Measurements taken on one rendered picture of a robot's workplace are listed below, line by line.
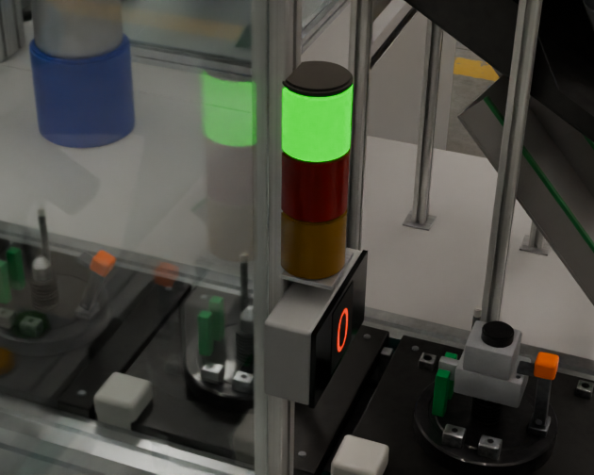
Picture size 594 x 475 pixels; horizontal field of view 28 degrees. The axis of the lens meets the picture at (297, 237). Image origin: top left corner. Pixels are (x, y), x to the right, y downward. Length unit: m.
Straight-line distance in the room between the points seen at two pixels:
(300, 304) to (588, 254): 0.49
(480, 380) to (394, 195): 0.68
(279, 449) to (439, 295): 0.60
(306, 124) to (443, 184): 1.01
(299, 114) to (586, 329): 0.80
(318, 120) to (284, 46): 0.05
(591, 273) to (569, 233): 0.05
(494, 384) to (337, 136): 0.39
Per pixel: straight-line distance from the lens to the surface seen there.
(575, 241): 1.30
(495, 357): 1.12
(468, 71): 4.27
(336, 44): 2.26
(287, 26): 0.80
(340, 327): 0.92
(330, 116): 0.81
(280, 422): 0.99
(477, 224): 1.72
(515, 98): 1.22
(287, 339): 0.87
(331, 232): 0.86
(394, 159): 1.87
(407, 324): 1.34
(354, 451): 1.13
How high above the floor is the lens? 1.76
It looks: 33 degrees down
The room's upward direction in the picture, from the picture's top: 1 degrees clockwise
